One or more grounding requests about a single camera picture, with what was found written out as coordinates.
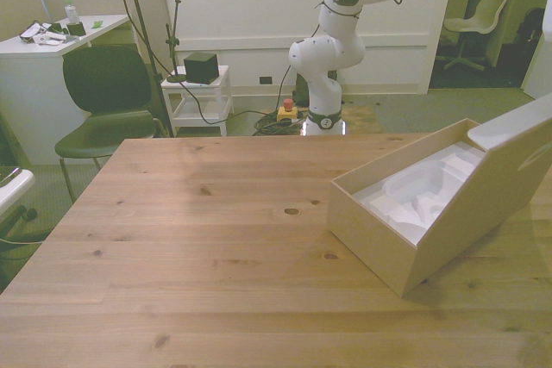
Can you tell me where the yellow red emergency stop button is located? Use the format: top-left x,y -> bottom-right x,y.
277,99 -> 298,123

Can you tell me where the black cable bundle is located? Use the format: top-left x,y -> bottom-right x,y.
252,111 -> 310,136

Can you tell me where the white desk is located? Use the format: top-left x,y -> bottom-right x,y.
0,14 -> 139,166

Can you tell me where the clear bottle with green cap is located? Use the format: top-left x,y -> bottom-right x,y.
64,0 -> 81,24

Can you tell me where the white moulded foam insert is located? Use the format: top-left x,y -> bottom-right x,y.
354,141 -> 486,247

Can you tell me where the black cube device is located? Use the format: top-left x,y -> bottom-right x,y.
183,52 -> 219,84

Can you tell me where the white swivel chair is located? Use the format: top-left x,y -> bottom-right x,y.
442,0 -> 510,72

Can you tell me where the white rounded tabletop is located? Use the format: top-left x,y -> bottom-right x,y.
0,167 -> 35,214

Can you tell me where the small white side table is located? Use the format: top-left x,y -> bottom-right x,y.
161,65 -> 235,137

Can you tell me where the black plastic chair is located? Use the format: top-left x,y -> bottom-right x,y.
54,45 -> 167,203

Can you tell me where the beige cardboard box with lid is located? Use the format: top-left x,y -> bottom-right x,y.
327,91 -> 552,300

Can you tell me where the black tripod stand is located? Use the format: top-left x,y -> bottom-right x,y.
101,0 -> 176,139

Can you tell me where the white headset with black strap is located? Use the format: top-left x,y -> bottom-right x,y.
19,21 -> 66,47

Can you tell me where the black cable on robot arm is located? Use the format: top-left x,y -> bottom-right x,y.
313,0 -> 422,40

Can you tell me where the wooden base board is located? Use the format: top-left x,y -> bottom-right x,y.
340,104 -> 385,134

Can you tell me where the black stand foot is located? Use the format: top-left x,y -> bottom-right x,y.
0,206 -> 40,242

